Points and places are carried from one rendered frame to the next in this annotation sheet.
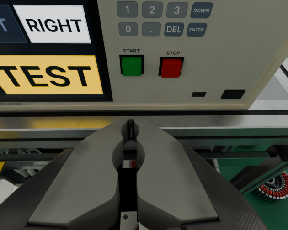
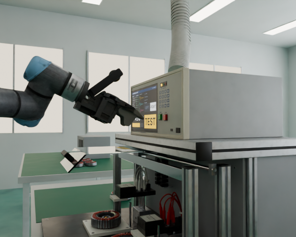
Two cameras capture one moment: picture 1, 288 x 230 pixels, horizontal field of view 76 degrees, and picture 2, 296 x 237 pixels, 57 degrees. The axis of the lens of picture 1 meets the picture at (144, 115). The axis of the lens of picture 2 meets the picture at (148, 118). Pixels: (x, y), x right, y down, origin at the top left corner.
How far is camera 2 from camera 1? 85 cm
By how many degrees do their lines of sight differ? 79
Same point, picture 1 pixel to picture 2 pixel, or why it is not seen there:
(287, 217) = not seen: outside the picture
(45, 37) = (151, 109)
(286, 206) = not seen: outside the picture
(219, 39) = (171, 107)
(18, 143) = (136, 144)
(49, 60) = (151, 116)
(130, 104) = (160, 134)
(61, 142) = (142, 144)
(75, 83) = (152, 123)
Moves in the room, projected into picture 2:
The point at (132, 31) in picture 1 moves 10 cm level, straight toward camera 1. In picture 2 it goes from (160, 106) to (132, 106)
